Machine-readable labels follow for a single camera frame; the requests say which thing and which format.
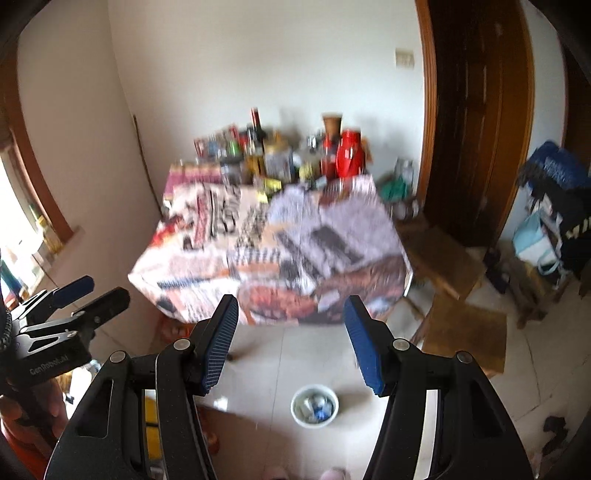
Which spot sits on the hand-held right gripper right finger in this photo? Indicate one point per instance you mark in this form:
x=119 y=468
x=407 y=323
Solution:
x=362 y=350

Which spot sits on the clear glass bottle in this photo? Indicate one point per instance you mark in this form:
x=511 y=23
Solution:
x=252 y=154

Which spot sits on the red thermos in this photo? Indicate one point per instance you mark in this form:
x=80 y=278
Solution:
x=350 y=154

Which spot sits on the light switch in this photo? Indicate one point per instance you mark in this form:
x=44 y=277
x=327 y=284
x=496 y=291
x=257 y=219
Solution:
x=404 y=59

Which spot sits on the red bottle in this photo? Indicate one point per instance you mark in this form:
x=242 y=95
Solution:
x=328 y=161

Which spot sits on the pink woven bag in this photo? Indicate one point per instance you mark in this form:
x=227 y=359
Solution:
x=194 y=174

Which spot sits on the pink slipper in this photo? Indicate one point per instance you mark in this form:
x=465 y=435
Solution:
x=333 y=474

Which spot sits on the small wooden stool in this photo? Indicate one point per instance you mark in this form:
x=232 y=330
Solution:
x=535 y=295

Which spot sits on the wooden window frame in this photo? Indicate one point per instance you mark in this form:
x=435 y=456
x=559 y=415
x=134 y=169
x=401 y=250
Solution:
x=32 y=166

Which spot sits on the printed tablecloth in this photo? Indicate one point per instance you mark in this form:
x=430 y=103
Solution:
x=277 y=258

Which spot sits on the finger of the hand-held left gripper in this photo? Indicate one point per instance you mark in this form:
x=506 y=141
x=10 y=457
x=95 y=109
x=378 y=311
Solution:
x=71 y=288
x=104 y=307

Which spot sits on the green plastic bag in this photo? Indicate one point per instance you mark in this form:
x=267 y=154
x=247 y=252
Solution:
x=392 y=189

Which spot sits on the brown wooden door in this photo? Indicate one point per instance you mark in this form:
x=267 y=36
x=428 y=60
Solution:
x=480 y=129
x=579 y=110

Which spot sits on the blue cloth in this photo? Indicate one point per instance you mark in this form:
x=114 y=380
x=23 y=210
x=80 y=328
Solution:
x=554 y=164

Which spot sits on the yellow-green wrapper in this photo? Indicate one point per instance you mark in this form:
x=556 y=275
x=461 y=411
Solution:
x=272 y=185

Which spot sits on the yellow-green ball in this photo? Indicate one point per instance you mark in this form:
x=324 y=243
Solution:
x=307 y=173

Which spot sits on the white bin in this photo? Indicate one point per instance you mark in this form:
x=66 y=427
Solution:
x=295 y=417

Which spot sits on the person's left hand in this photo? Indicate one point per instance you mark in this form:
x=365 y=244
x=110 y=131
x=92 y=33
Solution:
x=44 y=399

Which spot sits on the yellow box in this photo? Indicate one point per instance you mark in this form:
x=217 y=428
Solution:
x=151 y=420

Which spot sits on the dark wine bottle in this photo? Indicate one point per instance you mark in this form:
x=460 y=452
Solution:
x=256 y=129

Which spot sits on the green plastic bottle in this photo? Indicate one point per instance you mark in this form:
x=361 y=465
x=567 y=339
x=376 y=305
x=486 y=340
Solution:
x=234 y=148

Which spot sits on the light blue bag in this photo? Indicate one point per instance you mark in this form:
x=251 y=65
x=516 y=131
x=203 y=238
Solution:
x=533 y=242

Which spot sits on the clear glass jar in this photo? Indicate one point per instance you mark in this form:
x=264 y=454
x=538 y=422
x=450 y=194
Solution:
x=404 y=170

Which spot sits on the terracotta pot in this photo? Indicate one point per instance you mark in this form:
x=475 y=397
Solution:
x=332 y=125

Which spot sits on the black-lid plastic jar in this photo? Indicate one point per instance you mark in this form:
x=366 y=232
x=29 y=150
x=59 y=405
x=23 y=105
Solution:
x=230 y=173

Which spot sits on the gold wrapper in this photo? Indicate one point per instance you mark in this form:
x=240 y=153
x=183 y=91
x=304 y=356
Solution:
x=262 y=198

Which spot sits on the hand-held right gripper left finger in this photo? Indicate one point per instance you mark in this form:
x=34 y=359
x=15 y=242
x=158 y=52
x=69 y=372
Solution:
x=219 y=350

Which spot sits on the red plastic stool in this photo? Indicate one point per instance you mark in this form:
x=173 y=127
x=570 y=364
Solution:
x=27 y=450

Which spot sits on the dark shoe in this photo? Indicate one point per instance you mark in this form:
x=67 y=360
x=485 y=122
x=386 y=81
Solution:
x=556 y=434

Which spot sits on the glass jar tan lid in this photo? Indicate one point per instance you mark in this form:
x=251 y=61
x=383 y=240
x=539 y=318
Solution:
x=278 y=164

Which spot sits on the black bag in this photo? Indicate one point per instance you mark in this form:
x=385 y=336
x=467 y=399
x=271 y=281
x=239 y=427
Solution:
x=572 y=217

